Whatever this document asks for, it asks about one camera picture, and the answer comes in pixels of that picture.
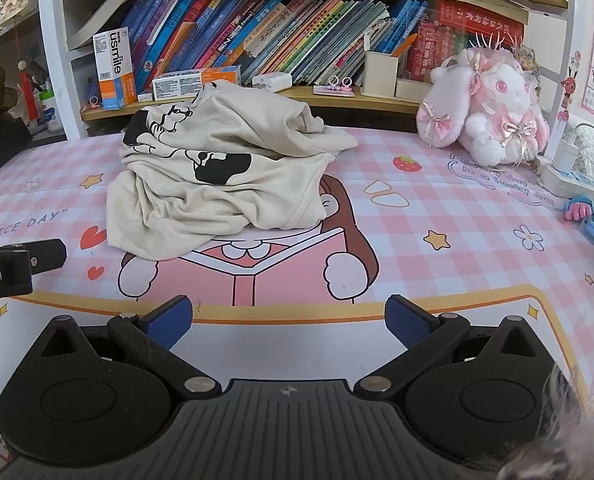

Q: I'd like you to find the white plug adapter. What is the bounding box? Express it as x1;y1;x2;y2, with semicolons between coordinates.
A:
552;132;586;171

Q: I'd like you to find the pink checked desk mat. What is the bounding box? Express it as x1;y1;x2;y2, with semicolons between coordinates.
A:
0;127;594;480

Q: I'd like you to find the row of colourful books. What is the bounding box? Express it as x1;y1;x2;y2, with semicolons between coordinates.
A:
69;0;428;88

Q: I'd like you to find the low cream box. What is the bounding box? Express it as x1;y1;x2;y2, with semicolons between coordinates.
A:
394;77;433;101

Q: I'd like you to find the grey fuzzy sleeve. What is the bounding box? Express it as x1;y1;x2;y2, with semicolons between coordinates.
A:
452;365;594;480

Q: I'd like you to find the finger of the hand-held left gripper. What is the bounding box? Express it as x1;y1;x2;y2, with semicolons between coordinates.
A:
0;239;68;276

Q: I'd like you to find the stack of red books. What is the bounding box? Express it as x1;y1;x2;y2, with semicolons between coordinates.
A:
407;0;526;84

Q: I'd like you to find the red hanging tassel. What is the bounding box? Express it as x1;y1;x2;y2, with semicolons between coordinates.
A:
14;15;38;122

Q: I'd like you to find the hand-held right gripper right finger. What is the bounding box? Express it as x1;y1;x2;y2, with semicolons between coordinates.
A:
353;295;550;403

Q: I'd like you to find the pink white plush bunny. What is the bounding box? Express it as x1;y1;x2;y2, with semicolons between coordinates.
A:
416;35;550;163

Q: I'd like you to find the deer wall sticker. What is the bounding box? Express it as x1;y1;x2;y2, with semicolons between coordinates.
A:
557;50;584;122

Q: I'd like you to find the white charger block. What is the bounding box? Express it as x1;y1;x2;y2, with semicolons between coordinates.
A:
252;72;294;94

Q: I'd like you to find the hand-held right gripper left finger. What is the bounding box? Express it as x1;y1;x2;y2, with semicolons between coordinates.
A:
24;295;223;402

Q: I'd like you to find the pink hand blue pen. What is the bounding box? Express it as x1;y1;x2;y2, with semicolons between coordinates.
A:
563;195;594;262

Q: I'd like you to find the white bottle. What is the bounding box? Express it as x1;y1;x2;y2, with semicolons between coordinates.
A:
39;87;62;135

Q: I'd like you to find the cream pen holder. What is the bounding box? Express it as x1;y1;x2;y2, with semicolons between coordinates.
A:
363;50;399;99

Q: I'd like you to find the flat white orange box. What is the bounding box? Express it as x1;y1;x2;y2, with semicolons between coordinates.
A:
152;66;243;101

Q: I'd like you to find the tall white orange box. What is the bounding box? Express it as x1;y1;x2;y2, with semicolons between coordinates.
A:
93;27;138;111

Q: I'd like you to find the cream printed t-shirt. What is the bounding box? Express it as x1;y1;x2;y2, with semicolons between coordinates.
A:
106;82;358;262

